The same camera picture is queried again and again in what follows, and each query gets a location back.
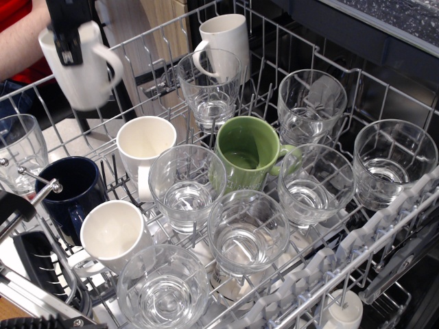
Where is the glass tumbler centre right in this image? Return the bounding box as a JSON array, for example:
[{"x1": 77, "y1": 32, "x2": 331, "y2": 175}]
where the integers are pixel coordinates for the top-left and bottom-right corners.
[{"x1": 277, "y1": 144, "x2": 355, "y2": 229}]

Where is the person forearm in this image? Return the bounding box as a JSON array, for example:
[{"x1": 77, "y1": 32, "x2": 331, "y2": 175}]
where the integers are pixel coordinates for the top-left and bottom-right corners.
[{"x1": 1, "y1": 1, "x2": 51, "y2": 81}]

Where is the glass tumbler back centre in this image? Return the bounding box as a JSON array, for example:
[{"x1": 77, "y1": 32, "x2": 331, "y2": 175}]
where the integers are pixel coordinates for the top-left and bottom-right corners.
[{"x1": 176, "y1": 49, "x2": 241, "y2": 133}]

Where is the green mug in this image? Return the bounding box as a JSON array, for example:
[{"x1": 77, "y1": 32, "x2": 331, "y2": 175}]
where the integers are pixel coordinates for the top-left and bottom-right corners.
[{"x1": 215, "y1": 116, "x2": 296, "y2": 194}]

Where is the black clamp with metal screw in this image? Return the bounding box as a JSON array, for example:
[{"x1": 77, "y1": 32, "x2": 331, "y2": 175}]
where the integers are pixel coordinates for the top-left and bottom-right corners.
[{"x1": 1, "y1": 167, "x2": 63, "y2": 243}]

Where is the grey wire dishwasher rack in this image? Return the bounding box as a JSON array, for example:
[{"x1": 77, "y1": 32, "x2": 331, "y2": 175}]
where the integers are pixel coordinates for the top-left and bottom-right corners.
[{"x1": 0, "y1": 0, "x2": 439, "y2": 329}]

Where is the tall white mug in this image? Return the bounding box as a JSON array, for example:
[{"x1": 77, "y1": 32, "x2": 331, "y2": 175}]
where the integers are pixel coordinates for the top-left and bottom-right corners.
[{"x1": 38, "y1": 21, "x2": 123, "y2": 111}]

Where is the black ribbed plastic block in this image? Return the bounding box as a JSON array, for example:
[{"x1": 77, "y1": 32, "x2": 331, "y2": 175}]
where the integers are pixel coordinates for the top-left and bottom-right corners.
[{"x1": 12, "y1": 231, "x2": 68, "y2": 302}]

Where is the white mug centre left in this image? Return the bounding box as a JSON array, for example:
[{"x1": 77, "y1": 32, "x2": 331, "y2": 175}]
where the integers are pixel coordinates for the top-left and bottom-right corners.
[{"x1": 116, "y1": 116, "x2": 177, "y2": 202}]

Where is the glass tumbler far left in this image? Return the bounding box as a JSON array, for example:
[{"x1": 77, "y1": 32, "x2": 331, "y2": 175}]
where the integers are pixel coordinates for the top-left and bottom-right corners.
[{"x1": 1, "y1": 114, "x2": 49, "y2": 199}]

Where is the glass tumbler far right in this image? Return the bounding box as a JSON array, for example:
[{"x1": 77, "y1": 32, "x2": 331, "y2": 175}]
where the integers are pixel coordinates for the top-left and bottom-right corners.
[{"x1": 353, "y1": 119, "x2": 438, "y2": 211}]

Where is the glass tumbler front left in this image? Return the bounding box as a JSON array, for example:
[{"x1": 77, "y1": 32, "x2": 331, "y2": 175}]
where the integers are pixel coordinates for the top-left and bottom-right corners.
[{"x1": 117, "y1": 244, "x2": 209, "y2": 328}]

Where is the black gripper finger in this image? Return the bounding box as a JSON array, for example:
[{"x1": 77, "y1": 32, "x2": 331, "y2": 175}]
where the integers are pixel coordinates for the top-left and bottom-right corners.
[{"x1": 46, "y1": 0, "x2": 92, "y2": 66}]

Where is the glass tumbler front centre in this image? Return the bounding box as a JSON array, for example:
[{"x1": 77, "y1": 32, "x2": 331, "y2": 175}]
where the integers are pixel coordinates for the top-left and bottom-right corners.
[{"x1": 207, "y1": 190, "x2": 290, "y2": 276}]

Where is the white mug front left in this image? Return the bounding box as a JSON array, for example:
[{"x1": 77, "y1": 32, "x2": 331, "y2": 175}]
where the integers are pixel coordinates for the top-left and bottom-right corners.
[{"x1": 68, "y1": 200, "x2": 153, "y2": 278}]

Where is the grey plastic rack side rail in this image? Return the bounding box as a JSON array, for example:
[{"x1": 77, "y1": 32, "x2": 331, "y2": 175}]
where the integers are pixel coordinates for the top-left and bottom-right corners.
[{"x1": 227, "y1": 169, "x2": 438, "y2": 328}]

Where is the glass tumbler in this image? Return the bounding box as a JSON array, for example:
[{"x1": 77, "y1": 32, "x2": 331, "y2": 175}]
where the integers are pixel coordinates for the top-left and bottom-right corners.
[
  {"x1": 277, "y1": 144, "x2": 355, "y2": 229},
  {"x1": 176, "y1": 49, "x2": 241, "y2": 133},
  {"x1": 149, "y1": 144, "x2": 227, "y2": 234},
  {"x1": 277, "y1": 69, "x2": 347, "y2": 146},
  {"x1": 117, "y1": 244, "x2": 209, "y2": 328},
  {"x1": 207, "y1": 190, "x2": 290, "y2": 276},
  {"x1": 353, "y1": 119, "x2": 438, "y2": 211},
  {"x1": 1, "y1": 114, "x2": 49, "y2": 199}
]

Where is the dark blue mug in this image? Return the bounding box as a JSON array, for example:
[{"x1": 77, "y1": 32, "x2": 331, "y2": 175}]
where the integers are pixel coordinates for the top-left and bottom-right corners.
[{"x1": 35, "y1": 156, "x2": 109, "y2": 246}]

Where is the white mug at back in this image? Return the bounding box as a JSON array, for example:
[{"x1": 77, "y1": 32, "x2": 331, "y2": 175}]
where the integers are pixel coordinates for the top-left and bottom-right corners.
[{"x1": 195, "y1": 14, "x2": 251, "y2": 84}]

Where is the white cup below rack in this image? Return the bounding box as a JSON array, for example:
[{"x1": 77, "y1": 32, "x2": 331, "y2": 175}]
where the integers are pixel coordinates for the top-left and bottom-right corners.
[{"x1": 321, "y1": 289, "x2": 363, "y2": 329}]

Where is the glass tumbler back right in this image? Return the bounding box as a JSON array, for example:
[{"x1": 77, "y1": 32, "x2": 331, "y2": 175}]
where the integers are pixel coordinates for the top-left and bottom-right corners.
[{"x1": 277, "y1": 69, "x2": 347, "y2": 146}]

